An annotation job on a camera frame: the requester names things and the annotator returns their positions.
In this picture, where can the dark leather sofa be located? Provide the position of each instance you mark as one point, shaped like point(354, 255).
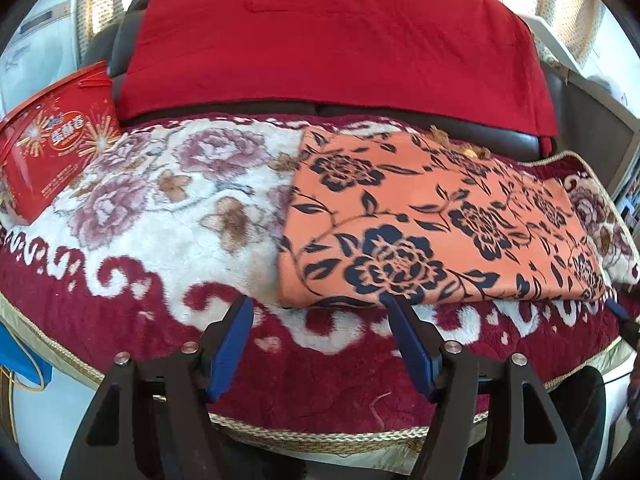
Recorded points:
point(585, 110)

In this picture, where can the blue bag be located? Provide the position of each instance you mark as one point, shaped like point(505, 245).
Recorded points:
point(25, 365)

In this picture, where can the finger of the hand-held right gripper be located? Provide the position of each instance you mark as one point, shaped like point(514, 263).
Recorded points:
point(631, 332)

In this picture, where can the red quilt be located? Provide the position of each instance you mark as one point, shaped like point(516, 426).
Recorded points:
point(325, 50)

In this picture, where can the red snack box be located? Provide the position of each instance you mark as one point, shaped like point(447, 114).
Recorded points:
point(55, 150)

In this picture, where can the white appliance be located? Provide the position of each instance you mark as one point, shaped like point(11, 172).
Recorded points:
point(40, 50)

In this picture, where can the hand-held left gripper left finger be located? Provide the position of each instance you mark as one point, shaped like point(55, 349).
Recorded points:
point(231, 345)

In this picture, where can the orange floral shirt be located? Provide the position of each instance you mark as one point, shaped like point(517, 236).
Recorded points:
point(425, 220)

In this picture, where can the maroon cream floral plush blanket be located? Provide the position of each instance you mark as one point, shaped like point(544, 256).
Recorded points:
point(175, 260)

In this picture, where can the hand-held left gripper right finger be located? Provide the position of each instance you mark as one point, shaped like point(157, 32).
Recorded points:
point(412, 345)

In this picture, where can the white shelf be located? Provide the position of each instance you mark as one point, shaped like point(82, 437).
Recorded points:
point(550, 35)

